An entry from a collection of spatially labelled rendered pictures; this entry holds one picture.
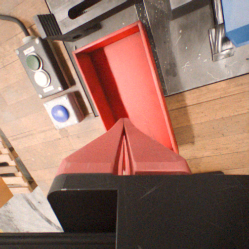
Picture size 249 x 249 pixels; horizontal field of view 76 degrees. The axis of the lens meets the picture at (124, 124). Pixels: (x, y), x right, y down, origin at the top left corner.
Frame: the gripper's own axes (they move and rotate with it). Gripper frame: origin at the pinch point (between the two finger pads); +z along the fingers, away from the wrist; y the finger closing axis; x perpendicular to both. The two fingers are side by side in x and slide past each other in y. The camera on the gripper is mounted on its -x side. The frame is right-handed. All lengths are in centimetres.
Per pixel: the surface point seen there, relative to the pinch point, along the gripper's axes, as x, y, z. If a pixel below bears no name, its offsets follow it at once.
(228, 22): -6.4, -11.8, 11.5
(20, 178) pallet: 145, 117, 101
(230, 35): -5.3, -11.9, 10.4
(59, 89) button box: 5.7, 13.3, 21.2
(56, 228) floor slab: 248, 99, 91
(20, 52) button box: -0.8, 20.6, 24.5
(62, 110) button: 9.7, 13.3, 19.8
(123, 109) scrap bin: 9.8, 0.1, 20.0
